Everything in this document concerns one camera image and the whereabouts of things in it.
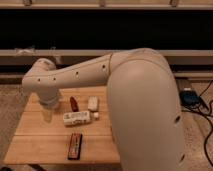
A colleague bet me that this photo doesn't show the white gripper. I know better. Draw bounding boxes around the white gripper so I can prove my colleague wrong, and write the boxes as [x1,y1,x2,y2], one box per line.
[39,94,59,109]

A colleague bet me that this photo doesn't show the white sponge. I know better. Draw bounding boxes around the white sponge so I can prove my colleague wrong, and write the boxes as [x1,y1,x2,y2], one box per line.
[88,96,99,112]

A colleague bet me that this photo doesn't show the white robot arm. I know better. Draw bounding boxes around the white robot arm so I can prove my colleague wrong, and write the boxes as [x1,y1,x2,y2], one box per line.
[22,48,187,171]

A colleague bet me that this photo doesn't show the white paper cup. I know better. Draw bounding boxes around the white paper cup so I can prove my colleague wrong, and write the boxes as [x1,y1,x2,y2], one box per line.
[42,108,54,123]

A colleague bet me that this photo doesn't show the white plastic bottle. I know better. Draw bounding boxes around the white plastic bottle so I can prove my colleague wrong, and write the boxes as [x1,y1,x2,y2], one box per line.
[63,111,99,126]

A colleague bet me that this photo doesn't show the wooden table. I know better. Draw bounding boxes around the wooden table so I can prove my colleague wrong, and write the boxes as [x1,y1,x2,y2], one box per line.
[4,87,120,164]

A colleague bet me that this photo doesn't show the dark candy bar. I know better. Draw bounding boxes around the dark candy bar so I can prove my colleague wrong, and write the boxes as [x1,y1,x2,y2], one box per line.
[68,133,82,160]

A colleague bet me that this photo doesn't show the blue power adapter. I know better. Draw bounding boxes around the blue power adapter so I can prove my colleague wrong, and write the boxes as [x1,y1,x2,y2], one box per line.
[179,88,200,106]

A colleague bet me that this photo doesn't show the black cable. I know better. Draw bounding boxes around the black cable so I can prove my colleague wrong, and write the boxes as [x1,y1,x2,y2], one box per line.
[181,79,213,168]

